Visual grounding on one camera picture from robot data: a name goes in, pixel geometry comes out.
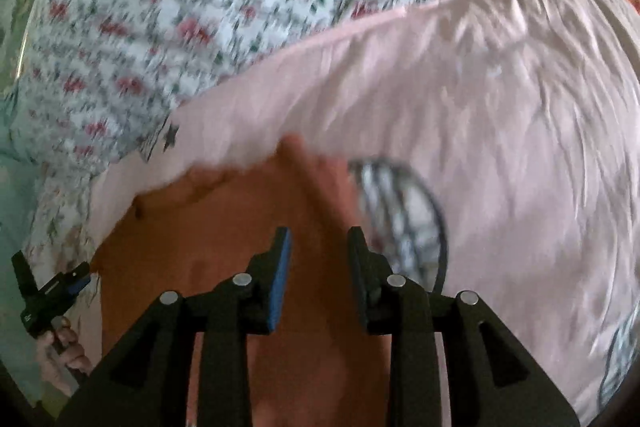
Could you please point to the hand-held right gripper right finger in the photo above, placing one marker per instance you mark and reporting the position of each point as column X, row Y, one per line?
column 357, row 272

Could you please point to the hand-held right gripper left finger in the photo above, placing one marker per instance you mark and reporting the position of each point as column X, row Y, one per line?
column 280, row 287

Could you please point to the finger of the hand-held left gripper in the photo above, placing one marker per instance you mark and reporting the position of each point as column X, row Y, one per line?
column 22, row 272
column 77, row 284

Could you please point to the orange knit sweater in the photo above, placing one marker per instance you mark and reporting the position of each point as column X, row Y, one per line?
column 200, row 237

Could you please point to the person's left hand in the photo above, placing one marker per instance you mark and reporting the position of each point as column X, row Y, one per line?
column 60, row 357

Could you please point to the teal floral cloth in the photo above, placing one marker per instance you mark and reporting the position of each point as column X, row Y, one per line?
column 15, row 217

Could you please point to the pink printed bedsheet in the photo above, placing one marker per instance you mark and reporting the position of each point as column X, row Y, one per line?
column 500, row 107

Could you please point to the white floral quilt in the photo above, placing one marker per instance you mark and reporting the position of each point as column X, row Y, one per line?
column 200, row 7

